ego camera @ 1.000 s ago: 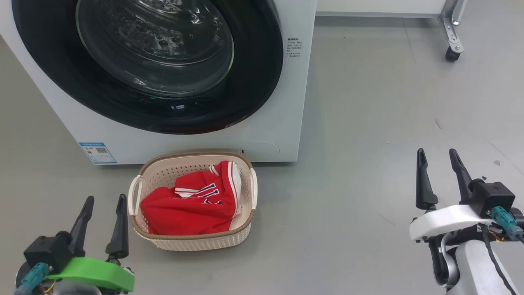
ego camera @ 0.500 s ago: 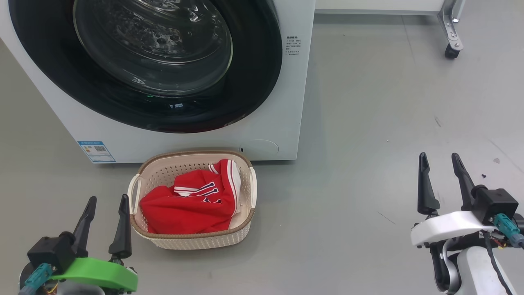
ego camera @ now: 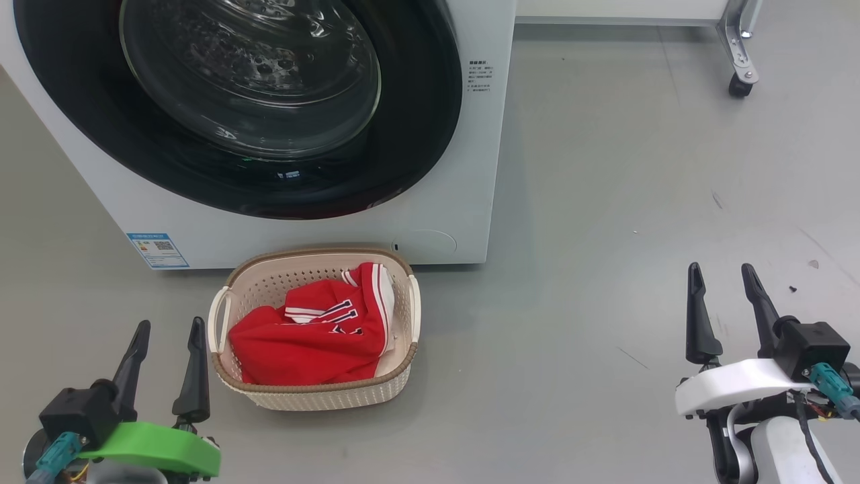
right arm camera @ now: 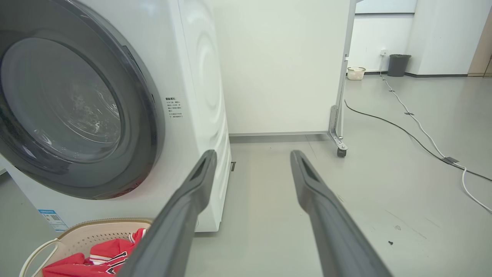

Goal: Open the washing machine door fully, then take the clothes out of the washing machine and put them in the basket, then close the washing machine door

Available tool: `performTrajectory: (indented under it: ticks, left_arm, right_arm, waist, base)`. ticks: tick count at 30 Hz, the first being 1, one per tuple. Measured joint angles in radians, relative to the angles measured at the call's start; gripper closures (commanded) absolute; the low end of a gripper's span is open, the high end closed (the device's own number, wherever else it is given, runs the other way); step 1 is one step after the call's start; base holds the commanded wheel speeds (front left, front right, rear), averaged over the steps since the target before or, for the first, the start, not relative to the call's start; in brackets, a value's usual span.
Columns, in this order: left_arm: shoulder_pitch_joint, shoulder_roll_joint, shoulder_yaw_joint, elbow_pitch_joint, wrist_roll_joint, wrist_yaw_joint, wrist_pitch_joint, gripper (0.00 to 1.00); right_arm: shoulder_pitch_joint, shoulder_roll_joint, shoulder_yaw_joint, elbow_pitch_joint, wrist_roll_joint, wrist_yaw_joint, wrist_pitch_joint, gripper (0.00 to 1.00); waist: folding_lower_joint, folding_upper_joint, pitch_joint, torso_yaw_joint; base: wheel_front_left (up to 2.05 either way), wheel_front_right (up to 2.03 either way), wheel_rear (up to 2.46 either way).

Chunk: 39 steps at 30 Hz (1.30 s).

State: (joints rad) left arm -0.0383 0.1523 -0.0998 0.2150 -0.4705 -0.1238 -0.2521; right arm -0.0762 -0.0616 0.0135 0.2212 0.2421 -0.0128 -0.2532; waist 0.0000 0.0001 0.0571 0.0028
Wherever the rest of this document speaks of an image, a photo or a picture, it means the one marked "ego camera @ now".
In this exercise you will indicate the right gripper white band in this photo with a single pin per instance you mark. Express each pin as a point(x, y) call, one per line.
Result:
point(732, 386)

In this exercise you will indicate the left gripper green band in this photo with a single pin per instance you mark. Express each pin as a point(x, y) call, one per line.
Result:
point(161, 449)

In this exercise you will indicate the red jersey number 23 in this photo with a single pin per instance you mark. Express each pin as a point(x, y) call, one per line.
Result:
point(295, 353)

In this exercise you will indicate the red garment striped trim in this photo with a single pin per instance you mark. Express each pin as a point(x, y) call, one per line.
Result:
point(366, 296)

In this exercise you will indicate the round glass washing machine door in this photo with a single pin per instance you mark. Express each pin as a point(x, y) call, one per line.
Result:
point(248, 87)

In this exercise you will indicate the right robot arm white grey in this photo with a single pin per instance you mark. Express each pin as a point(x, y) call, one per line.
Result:
point(779, 450)

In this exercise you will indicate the cream laundry basket brown rim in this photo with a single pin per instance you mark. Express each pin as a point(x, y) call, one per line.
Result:
point(269, 396)

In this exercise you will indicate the white washing machine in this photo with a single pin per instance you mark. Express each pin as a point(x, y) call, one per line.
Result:
point(470, 175)

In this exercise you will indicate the blue energy label sticker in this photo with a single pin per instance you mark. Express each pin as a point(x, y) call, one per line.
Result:
point(158, 250)

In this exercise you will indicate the metal leg with caster wheel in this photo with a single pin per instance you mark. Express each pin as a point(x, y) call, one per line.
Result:
point(739, 47)

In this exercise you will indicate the white furniture base panel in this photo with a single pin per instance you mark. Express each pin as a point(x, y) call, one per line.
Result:
point(618, 10)

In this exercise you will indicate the printed text label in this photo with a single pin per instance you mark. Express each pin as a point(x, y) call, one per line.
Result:
point(481, 76)

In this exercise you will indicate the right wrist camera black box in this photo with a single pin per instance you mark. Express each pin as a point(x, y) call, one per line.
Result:
point(809, 346)

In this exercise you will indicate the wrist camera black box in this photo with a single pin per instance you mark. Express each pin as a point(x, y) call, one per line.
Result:
point(809, 346)
point(77, 413)

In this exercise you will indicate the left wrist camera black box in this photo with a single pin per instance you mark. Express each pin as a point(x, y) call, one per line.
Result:
point(77, 413)

